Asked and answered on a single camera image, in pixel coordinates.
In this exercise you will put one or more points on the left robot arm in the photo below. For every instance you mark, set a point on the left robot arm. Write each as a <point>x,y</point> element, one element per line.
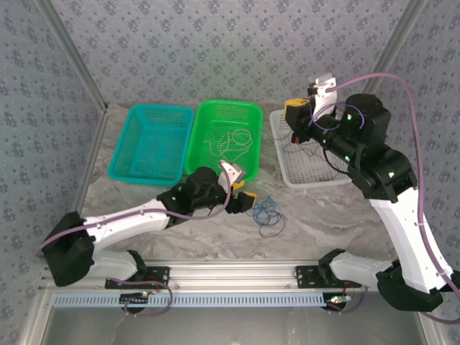
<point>118,221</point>

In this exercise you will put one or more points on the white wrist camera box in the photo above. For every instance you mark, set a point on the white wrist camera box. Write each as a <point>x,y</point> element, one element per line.
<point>233,172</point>
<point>325,100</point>

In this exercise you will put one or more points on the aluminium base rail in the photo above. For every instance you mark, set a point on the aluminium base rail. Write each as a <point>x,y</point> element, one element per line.
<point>233,275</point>

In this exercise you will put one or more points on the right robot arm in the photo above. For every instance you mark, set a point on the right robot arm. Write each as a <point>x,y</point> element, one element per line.
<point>406,230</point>

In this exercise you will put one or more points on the teal plastic basket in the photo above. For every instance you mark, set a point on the teal plastic basket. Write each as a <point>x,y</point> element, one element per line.
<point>151,143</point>

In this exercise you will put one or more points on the metal lower tray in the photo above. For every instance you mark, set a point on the metal lower tray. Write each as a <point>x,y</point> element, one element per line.
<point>233,327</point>

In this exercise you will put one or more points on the aluminium frame post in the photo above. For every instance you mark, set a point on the aluminium frame post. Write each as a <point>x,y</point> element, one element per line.
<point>73,46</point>
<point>389,46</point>

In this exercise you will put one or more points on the green plastic basket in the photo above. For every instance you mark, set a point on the green plastic basket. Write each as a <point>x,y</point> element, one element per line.
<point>201,118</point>

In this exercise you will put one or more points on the small black controller board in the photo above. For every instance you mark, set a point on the small black controller board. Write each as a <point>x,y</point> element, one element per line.
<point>338,300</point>
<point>133,298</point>

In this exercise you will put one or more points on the aluminium side rail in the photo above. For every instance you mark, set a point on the aluminium side rail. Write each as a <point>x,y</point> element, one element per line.
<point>90,161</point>

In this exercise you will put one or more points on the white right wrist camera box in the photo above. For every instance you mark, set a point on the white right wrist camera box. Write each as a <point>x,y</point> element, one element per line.
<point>325,100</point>

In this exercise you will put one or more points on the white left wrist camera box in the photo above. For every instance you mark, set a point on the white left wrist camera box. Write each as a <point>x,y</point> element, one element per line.
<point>233,172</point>

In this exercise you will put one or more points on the white plastic basket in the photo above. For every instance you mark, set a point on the white plastic basket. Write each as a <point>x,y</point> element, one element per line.
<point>305,169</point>

